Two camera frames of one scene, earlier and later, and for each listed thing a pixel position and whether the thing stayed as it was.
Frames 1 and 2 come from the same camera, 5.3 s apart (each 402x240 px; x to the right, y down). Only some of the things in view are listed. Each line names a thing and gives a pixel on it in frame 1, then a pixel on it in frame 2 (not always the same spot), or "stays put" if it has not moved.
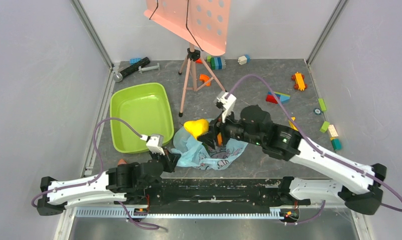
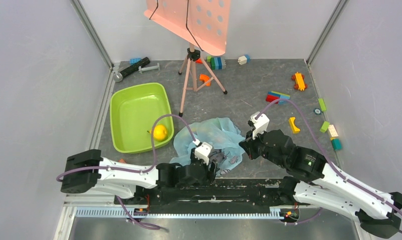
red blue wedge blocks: x=283 y=99 stays put
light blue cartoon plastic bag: x=193 y=153 stays put
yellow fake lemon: x=196 y=127 → x=160 y=132
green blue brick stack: x=217 y=63 stays put
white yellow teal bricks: x=336 y=142 stays put
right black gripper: x=216 y=135 → x=251 y=147
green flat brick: x=322 y=104 stays put
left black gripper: x=171 y=159 → x=210 y=174
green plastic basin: x=147 y=107 stays put
